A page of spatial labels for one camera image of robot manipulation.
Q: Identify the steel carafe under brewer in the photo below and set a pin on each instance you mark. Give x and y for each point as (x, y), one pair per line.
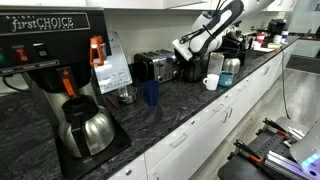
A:
(87, 128)

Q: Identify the large steel thermal carafe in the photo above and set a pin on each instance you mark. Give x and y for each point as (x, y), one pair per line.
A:
(231, 63)

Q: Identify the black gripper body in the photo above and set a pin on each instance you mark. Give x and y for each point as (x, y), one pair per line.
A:
(181, 61)

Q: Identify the white carton box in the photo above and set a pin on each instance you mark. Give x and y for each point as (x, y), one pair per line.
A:
(215, 63)

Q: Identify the dark blue plastic cup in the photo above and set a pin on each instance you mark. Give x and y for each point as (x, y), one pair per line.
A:
(151, 92)

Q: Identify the teal insulated mug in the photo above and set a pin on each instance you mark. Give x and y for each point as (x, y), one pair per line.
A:
(226, 78)

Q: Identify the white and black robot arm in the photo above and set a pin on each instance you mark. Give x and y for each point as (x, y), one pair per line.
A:
(207, 32)

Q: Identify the small whiteboard sign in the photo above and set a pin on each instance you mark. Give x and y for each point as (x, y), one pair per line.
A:
(115, 72)

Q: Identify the black dish drying rack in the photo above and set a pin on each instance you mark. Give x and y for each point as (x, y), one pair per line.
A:
(236, 47)

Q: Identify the black commercial coffee brewer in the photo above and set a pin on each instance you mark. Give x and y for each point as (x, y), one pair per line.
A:
(58, 49)

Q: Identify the small steel bowl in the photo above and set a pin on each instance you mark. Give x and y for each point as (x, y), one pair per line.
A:
(126, 94)

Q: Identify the silver four-slot toaster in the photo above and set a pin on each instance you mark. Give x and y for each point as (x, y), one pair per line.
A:
(158, 65)

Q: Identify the black coffee pitcher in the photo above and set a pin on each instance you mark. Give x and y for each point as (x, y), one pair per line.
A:
(192, 72)

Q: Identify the white ceramic mug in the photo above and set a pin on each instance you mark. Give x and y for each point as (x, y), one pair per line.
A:
(211, 81)

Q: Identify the black clamp with orange handle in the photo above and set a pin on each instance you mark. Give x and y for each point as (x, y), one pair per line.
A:
(245, 151)

